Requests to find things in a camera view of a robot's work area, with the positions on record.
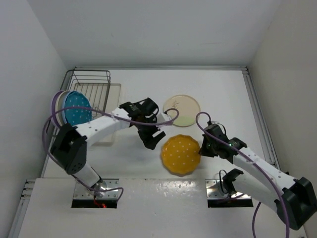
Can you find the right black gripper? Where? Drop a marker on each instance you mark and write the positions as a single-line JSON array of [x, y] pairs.
[[202, 150]]

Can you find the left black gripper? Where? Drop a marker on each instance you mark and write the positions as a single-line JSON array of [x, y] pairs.
[[148, 140]]

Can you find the yellow dotted plate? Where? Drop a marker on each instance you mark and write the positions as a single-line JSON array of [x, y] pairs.
[[180, 155]]

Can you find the cream plate with plant motif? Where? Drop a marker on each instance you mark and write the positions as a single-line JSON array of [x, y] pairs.
[[187, 106]]

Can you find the teal dotted plate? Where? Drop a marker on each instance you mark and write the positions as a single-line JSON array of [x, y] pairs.
[[75, 115]]

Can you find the purple plate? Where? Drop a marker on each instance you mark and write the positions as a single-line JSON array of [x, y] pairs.
[[53, 103]]

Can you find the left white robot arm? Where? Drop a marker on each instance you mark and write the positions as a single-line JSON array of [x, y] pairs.
[[70, 146]]

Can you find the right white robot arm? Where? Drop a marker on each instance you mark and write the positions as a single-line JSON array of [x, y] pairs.
[[293, 199]]

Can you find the beige drip tray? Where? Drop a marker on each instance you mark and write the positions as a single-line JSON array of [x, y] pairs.
[[113, 101]]

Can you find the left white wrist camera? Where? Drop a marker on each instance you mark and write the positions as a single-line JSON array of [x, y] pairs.
[[163, 119]]

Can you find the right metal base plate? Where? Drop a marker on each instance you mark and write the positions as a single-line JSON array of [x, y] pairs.
[[214, 192]]

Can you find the metal base plate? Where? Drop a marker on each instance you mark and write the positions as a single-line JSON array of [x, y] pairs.
[[214, 192], [106, 189]]

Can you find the metal wire dish rack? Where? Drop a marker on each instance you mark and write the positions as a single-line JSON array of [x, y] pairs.
[[93, 84]]

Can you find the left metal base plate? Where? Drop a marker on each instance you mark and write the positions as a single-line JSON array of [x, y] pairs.
[[106, 189]]

